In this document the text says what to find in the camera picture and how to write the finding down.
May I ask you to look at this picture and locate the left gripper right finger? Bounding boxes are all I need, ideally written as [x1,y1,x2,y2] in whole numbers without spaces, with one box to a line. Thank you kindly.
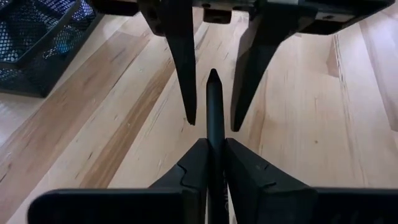
[225,138,398,224]

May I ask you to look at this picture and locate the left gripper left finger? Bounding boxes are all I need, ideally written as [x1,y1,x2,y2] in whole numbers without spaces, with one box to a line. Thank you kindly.
[27,138,215,224]

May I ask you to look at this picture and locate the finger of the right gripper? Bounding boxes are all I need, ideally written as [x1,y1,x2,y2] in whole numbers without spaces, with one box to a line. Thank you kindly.
[139,0,198,126]
[231,9,299,132]

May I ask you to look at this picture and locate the black pen white print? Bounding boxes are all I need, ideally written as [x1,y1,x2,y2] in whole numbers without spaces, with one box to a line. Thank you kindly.
[205,68,231,224]

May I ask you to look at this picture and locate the purple sticky note pad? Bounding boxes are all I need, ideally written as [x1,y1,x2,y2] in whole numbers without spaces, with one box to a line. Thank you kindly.
[40,0,96,22]

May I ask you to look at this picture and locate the blue binder clip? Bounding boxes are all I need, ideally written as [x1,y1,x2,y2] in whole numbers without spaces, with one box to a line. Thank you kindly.
[55,29,75,55]

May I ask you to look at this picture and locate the black mesh desk organizer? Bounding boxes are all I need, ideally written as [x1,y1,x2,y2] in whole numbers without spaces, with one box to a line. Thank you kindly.
[0,0,103,98]

